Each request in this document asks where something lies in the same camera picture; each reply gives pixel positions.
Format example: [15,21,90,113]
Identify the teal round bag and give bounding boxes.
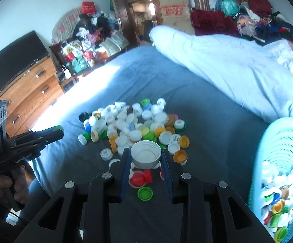
[215,0,239,16]

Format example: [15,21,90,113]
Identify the wooden dresser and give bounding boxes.
[0,56,64,137]

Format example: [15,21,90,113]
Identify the red flip cap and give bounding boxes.
[128,169,153,189]

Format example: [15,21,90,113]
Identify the black television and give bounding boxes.
[0,31,48,92]

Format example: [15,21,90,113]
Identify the large white jar lid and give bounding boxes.
[130,140,162,169]

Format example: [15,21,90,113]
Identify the pile of clothes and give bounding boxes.
[233,0,293,46]

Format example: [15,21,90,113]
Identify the dark red blanket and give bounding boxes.
[191,8,240,37]

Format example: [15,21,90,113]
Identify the orange bottle cap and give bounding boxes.
[173,150,188,166]

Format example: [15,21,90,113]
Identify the light blue plastic basket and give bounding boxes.
[248,118,293,242]

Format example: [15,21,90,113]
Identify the cluttered side table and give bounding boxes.
[50,1,129,81]

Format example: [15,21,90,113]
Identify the blue bed sheet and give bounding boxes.
[33,46,267,200]

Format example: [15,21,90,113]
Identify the black bottle cap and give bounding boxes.
[78,112,90,122]

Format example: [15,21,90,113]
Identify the light blue rolled duvet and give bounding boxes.
[149,25,293,124]

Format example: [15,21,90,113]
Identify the cardboard box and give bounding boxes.
[159,0,195,35]

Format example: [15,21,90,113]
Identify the left hand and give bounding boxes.
[0,166,29,204]

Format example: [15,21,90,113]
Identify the green bottle cap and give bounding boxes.
[137,187,153,201]

